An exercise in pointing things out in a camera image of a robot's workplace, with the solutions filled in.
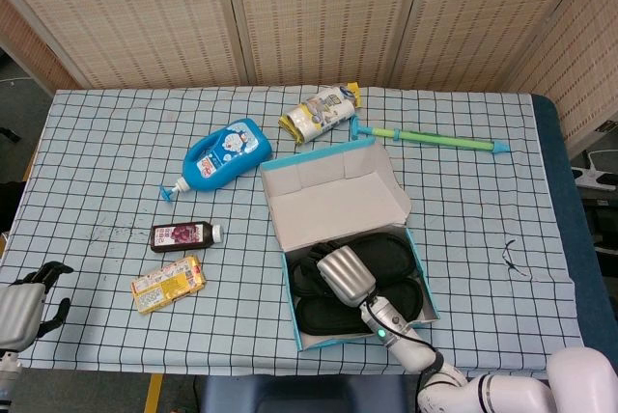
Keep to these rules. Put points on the checkered light blue tablecloth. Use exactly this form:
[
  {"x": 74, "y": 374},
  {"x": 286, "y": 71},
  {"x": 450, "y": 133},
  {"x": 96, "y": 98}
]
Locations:
[{"x": 96, "y": 167}]

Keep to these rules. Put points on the blue cardboard shoe box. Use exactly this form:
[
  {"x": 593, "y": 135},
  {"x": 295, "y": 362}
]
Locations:
[{"x": 333, "y": 205}]

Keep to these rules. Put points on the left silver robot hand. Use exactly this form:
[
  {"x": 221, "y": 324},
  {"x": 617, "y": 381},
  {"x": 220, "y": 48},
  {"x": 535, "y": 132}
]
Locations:
[{"x": 17, "y": 311}]

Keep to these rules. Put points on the woven folding screen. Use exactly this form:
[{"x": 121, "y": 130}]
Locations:
[{"x": 314, "y": 12}]

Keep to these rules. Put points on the dark blue chair seat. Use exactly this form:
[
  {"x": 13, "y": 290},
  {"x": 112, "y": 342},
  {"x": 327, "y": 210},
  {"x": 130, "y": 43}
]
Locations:
[{"x": 299, "y": 396}]

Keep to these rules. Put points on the green blue water pump toy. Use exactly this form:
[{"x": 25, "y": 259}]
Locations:
[{"x": 434, "y": 139}]

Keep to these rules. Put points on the white plastic stand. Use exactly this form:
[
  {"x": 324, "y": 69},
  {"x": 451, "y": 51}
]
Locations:
[{"x": 594, "y": 174}]

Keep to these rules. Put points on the yellow snack package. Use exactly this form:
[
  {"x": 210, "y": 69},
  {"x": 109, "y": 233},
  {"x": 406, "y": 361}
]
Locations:
[{"x": 169, "y": 285}]

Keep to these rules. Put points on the black slipper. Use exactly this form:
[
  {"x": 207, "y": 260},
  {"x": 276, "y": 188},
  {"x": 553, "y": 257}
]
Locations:
[
  {"x": 328, "y": 316},
  {"x": 386, "y": 254}
]

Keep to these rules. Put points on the dark juice bottle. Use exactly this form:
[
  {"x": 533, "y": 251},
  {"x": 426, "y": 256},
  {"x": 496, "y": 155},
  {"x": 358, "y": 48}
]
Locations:
[{"x": 178, "y": 237}]

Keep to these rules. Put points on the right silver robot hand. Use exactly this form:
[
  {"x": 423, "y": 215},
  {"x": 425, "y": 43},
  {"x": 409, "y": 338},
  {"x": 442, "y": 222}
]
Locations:
[{"x": 347, "y": 275}]

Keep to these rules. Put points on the dark blue table pad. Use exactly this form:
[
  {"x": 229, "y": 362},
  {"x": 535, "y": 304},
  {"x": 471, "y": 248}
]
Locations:
[{"x": 555, "y": 143}]

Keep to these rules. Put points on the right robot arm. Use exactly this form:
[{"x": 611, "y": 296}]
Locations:
[{"x": 410, "y": 352}]

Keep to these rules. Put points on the blue detergent pump bottle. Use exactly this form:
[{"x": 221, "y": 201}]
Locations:
[{"x": 222, "y": 157}]

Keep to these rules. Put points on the rolled white yellow bag pack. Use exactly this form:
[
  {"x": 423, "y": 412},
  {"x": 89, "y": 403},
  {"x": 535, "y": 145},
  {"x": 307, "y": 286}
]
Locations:
[{"x": 318, "y": 111}]

